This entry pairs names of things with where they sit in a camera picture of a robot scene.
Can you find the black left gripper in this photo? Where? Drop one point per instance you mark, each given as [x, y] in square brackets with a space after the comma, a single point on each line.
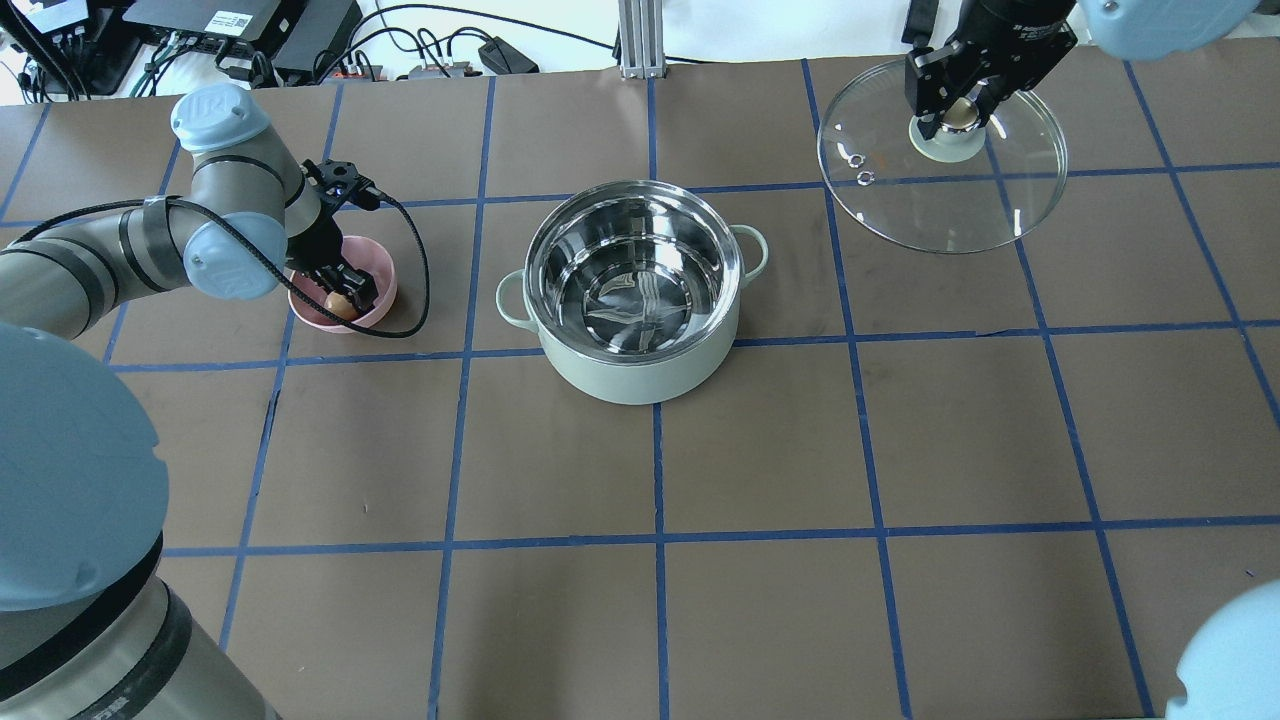
[318, 243]

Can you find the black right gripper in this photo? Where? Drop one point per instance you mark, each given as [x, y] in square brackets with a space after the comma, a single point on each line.
[1010, 42]

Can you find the beige egg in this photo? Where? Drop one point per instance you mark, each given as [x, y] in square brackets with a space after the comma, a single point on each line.
[338, 305]

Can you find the glass pot lid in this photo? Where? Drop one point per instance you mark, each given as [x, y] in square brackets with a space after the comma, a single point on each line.
[973, 187]

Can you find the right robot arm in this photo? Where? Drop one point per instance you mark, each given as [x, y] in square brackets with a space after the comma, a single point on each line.
[1128, 30]

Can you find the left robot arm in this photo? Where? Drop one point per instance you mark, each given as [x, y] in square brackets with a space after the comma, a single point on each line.
[92, 629]

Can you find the pale green cooking pot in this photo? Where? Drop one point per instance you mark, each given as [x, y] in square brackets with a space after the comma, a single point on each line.
[634, 289]

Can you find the pink bowl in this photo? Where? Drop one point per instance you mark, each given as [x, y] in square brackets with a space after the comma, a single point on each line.
[367, 255]

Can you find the black electronics box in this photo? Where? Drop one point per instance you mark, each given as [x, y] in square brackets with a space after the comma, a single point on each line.
[293, 35]

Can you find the black power adapter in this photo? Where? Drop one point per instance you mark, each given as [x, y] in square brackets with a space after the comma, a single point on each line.
[503, 59]

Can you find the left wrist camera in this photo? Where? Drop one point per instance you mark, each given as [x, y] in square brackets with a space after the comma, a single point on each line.
[339, 183]

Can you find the aluminium frame post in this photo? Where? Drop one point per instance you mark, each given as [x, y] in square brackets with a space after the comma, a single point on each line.
[640, 45]

